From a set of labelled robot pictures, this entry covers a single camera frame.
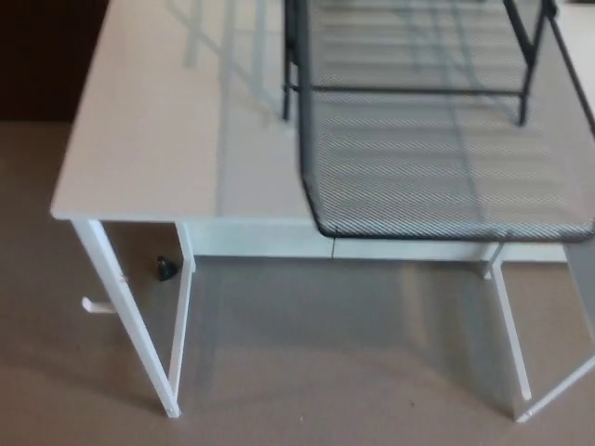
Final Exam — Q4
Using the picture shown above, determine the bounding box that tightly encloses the white hook peg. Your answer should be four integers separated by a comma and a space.
82, 296, 118, 321

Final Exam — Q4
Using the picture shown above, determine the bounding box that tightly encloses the black mesh file tray layer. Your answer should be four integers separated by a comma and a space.
297, 0, 595, 243

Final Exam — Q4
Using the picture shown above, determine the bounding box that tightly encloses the small black floor object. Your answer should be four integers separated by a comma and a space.
155, 255, 179, 284

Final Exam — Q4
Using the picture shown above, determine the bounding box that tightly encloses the white table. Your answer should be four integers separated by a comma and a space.
49, 0, 595, 424

